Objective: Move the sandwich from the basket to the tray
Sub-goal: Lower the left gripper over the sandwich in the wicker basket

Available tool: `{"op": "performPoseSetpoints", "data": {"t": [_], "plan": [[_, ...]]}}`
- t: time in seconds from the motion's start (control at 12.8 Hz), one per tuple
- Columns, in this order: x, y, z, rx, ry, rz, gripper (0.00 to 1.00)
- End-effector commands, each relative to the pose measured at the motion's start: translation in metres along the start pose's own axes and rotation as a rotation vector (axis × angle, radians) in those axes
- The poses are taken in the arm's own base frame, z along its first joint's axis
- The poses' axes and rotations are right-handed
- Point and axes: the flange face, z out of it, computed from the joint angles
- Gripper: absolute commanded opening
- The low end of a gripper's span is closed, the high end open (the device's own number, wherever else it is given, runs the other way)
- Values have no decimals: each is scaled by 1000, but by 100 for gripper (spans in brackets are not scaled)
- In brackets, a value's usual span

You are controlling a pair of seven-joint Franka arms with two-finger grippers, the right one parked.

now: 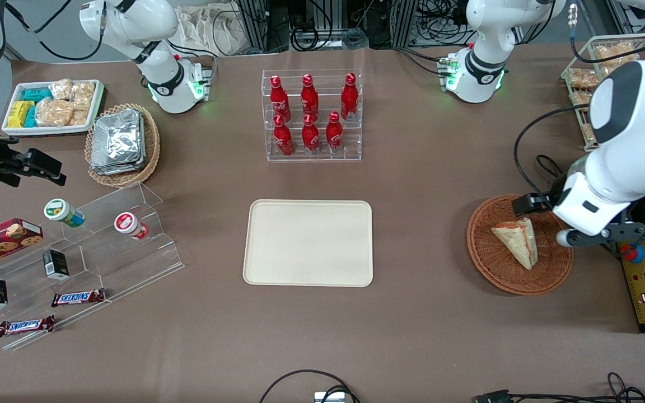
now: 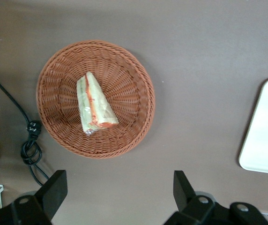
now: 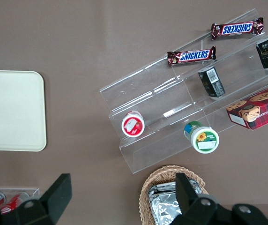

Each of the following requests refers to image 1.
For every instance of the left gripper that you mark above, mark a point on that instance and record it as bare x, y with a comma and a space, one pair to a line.
546, 200

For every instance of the triangle sandwich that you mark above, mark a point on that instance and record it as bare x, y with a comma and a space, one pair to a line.
518, 240

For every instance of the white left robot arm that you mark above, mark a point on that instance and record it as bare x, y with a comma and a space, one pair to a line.
636, 140

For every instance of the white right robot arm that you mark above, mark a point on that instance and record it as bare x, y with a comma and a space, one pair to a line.
160, 78

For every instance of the white rectangular snack tray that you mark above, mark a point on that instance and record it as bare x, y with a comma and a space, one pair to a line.
14, 130

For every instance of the round brown wicker basket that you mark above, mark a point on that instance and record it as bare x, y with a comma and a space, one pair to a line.
496, 268

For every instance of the light wicker basket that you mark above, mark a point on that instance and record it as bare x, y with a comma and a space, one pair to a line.
152, 145

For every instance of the beige plastic tray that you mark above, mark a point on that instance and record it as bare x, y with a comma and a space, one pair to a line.
308, 243

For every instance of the green-lid cup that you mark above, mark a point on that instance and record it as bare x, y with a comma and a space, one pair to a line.
60, 211

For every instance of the teal snack pack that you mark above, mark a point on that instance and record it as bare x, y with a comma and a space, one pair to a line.
37, 94
31, 117

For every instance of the clear rice cracker bag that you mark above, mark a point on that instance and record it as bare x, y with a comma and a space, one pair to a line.
79, 117
60, 88
54, 113
83, 95

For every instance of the yellow snack pack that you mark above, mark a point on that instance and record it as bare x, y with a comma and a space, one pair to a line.
19, 114

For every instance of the silver foil packet stack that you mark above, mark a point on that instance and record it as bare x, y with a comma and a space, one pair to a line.
118, 143

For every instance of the bagged bread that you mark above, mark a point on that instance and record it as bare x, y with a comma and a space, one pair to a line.
613, 53
587, 134
580, 98
582, 78

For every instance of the red-lid cup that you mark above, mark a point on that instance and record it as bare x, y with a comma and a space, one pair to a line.
128, 224

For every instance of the red emergency stop button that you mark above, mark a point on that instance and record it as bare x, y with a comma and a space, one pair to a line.
634, 253

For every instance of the clear acrylic step shelf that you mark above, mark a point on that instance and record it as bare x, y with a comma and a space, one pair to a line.
132, 263

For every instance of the Snickers chocolate bar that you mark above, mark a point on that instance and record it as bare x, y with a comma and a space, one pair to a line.
26, 326
78, 297

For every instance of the clear acrylic bottle rack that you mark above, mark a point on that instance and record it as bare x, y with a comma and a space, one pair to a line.
350, 140

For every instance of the beige cloth bag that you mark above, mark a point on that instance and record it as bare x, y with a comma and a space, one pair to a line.
210, 31

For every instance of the red cola bottle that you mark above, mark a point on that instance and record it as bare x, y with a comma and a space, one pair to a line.
334, 134
280, 101
283, 139
311, 137
309, 98
349, 98

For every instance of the small grey device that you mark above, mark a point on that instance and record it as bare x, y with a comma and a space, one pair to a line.
329, 397

